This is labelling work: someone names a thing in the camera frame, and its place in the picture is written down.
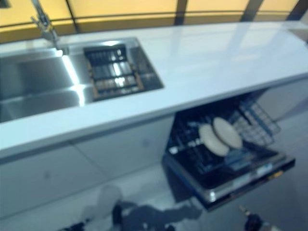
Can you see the stainless steel sink basin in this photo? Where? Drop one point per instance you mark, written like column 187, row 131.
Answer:
column 60, row 74

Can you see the black left robot foot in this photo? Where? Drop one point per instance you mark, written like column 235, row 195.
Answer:
column 117, row 214

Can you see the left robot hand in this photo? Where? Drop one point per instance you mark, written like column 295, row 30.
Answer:
column 74, row 226

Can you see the black sink dish rack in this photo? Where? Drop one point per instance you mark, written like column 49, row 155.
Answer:
column 113, row 72

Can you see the narrow white cabinet door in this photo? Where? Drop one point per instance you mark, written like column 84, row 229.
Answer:
column 125, row 144

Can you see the wide white cabinet door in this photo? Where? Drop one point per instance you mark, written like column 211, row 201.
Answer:
column 36, row 178

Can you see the white ceramic plate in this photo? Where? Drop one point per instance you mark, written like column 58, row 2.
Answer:
column 213, row 140
column 227, row 133

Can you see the chrome gooseneck kitchen faucet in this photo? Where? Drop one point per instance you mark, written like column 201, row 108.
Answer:
column 43, row 21

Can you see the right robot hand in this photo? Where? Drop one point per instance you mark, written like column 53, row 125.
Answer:
column 251, row 217

